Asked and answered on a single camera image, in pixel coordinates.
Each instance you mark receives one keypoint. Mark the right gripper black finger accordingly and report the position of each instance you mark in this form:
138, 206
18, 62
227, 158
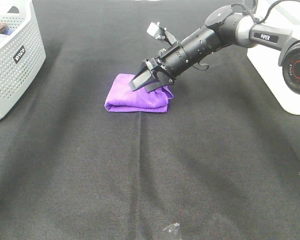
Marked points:
142, 79
156, 85

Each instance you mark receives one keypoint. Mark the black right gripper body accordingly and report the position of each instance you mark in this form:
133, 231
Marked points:
155, 73

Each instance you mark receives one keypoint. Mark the purple microfibre towel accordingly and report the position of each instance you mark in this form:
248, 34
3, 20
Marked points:
121, 99

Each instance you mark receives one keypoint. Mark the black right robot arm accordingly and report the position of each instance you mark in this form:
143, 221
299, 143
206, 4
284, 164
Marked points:
221, 29

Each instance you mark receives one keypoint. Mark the grey perforated laundry basket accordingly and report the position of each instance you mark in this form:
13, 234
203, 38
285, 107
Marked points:
22, 54

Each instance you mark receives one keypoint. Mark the clear tape piece bottom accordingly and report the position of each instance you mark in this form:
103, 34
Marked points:
172, 229

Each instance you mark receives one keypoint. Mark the blue white cloth in basket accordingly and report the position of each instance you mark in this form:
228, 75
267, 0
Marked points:
5, 34

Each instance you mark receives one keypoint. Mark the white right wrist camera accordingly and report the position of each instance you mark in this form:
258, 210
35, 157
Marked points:
154, 30

